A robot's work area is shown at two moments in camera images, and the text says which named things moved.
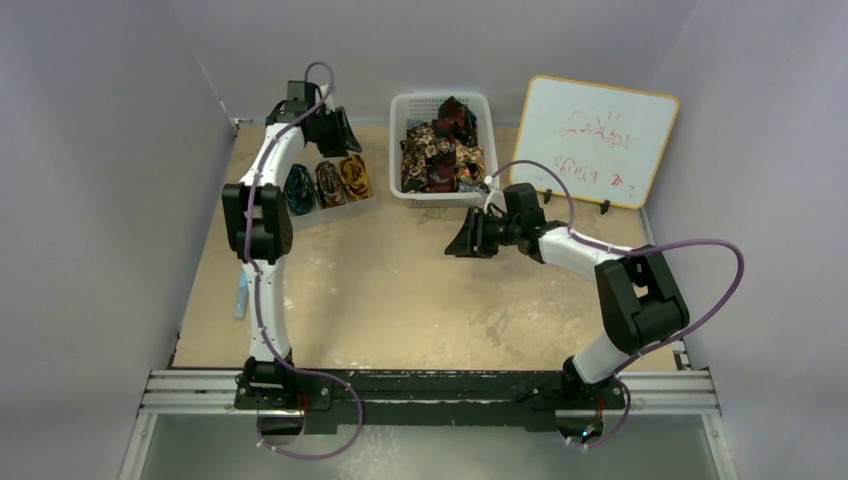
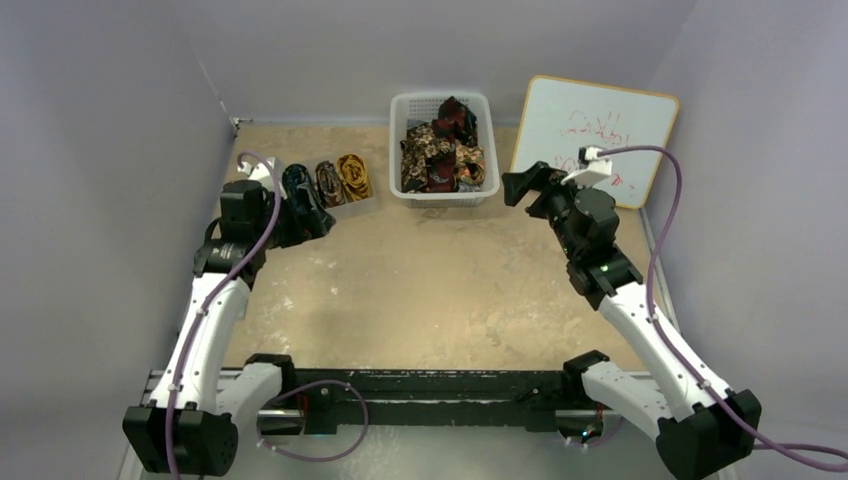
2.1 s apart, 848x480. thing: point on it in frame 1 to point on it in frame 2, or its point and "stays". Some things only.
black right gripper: [478, 230] to [536, 192]
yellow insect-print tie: [354, 175] stays
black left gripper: [342, 141] to [313, 224]
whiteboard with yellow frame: [606, 142] stays
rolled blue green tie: [299, 189] stays
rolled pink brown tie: [328, 183] stays
